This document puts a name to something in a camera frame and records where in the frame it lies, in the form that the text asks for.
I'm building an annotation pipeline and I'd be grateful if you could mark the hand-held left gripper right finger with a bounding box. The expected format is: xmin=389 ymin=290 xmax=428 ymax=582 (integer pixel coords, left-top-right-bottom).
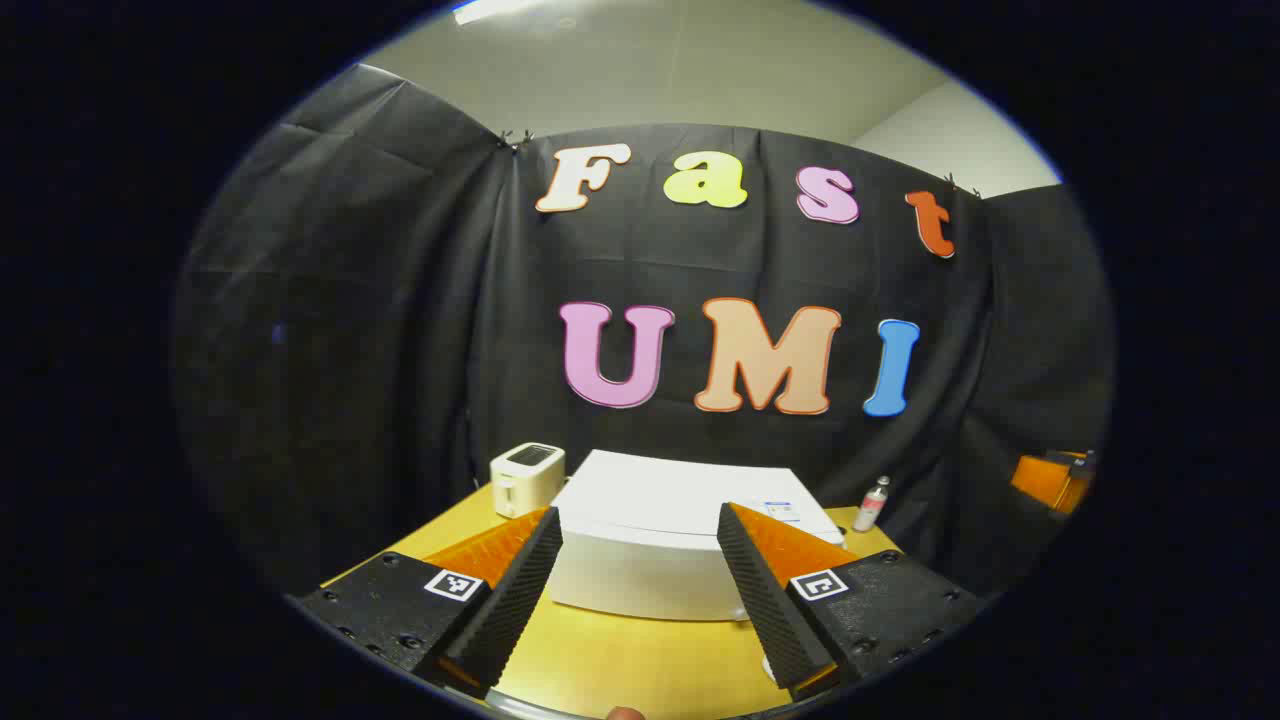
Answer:
xmin=716 ymin=502 xmax=991 ymax=701

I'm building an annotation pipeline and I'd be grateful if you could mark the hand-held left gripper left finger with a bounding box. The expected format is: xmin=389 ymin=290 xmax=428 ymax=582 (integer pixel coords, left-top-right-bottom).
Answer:
xmin=300 ymin=505 xmax=564 ymax=699

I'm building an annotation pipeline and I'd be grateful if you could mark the white microwave oven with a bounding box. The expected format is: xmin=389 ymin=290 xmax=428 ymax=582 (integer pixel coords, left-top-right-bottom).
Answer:
xmin=547 ymin=450 xmax=846 ymax=623

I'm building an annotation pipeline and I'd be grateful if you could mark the cream white toaster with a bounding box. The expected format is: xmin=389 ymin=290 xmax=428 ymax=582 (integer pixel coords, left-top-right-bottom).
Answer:
xmin=490 ymin=442 xmax=567 ymax=519

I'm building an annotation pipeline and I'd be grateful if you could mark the small pink label bottle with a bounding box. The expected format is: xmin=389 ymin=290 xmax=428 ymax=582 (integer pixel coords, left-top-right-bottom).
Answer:
xmin=852 ymin=476 xmax=891 ymax=533

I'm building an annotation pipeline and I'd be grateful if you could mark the black backdrop cloth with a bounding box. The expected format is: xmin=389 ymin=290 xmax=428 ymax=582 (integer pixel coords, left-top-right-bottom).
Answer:
xmin=170 ymin=62 xmax=1116 ymax=601

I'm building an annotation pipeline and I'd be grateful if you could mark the ceiling light panel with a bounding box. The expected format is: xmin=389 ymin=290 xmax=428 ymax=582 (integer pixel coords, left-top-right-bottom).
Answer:
xmin=452 ymin=0 xmax=561 ymax=26

